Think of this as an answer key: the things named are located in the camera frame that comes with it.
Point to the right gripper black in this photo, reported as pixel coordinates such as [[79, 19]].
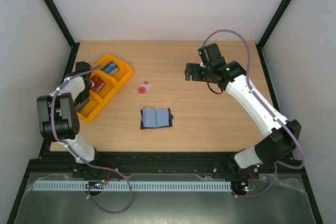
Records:
[[196, 72]]

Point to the dark blue card holder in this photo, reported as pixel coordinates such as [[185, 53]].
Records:
[[156, 118]]

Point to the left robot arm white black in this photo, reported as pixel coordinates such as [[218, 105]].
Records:
[[57, 113]]

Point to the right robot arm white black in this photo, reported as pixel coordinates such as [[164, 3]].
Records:
[[280, 134]]

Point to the red dot card on table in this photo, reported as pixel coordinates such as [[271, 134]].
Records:
[[144, 88]]

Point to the blue cards stack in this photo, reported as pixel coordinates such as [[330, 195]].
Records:
[[111, 68]]

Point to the red cards stack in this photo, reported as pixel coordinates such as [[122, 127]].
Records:
[[97, 84]]

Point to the black cards stack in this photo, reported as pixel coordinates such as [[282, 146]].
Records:
[[81, 105]]

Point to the yellow three-compartment bin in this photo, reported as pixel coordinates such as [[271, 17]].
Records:
[[110, 85]]

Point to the white slotted cable duct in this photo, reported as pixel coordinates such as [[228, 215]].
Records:
[[53, 185]]

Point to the right black frame post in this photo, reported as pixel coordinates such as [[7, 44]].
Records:
[[273, 23]]

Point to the black frame post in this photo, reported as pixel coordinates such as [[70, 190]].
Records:
[[61, 23], [273, 23]]

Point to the left black frame post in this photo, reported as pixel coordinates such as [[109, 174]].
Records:
[[61, 23]]

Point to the black aluminium rail base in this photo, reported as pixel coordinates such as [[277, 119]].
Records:
[[212, 164]]

